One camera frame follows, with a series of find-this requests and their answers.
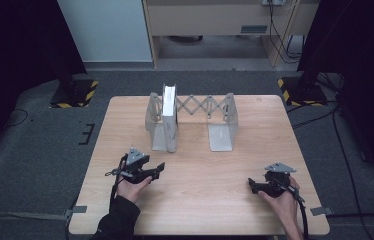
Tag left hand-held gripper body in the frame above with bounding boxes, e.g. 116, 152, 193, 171
104, 146, 152, 185

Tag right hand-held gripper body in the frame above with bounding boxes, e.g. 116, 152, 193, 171
257, 161, 298, 198

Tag white book with grey figures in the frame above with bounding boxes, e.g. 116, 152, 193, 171
161, 83, 180, 154

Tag expandable grey metal book rack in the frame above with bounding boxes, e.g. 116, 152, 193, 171
144, 91, 240, 153

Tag person's left hand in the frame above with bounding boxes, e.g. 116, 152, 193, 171
116, 175, 154, 205

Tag person's right hand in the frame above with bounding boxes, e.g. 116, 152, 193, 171
257, 175, 305, 229

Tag grey tape strip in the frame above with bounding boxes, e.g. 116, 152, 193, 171
63, 205, 88, 222
309, 206, 334, 217

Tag black tape floor mark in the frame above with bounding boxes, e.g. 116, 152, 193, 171
77, 123, 96, 146

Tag black stand with striped base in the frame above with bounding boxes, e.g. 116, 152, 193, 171
48, 49, 100, 110
277, 49, 329, 108

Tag white panel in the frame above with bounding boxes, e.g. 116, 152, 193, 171
57, 0, 154, 64

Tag black curtain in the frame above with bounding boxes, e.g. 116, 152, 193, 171
296, 0, 374, 183
0, 0, 88, 174

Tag light wooden desk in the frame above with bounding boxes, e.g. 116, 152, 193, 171
142, 0, 321, 70

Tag white power strip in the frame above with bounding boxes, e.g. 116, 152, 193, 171
260, 0, 288, 7

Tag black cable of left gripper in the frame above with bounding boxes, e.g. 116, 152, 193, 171
108, 156, 126, 214

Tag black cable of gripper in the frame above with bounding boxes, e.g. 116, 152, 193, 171
108, 156, 126, 214
279, 178, 310, 240

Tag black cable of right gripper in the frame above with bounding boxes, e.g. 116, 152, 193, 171
279, 178, 310, 240

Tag short black floor cable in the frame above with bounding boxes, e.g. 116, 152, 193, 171
286, 99, 338, 130

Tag long black floor cable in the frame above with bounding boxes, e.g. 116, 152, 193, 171
321, 71, 374, 222

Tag thin looped floor cable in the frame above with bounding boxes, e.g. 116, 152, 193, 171
5, 108, 30, 128

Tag black cables hanging at desk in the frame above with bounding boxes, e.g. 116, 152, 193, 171
267, 2, 306, 65

